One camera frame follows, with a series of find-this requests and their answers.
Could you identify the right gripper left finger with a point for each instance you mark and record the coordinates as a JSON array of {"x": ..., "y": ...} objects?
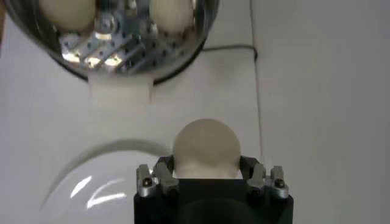
[{"x": 163, "y": 173}]

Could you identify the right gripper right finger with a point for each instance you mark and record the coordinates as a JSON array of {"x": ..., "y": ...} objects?
[{"x": 259, "y": 175}]

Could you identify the white round plate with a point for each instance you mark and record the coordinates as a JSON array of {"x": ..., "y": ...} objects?
[{"x": 106, "y": 188}]

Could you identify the perforated steel steamer basket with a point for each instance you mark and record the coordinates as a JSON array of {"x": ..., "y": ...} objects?
[{"x": 128, "y": 51}]

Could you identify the white steamed baozi bun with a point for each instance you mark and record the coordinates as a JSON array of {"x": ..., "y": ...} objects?
[
  {"x": 172, "y": 15},
  {"x": 207, "y": 146},
  {"x": 68, "y": 13}
]

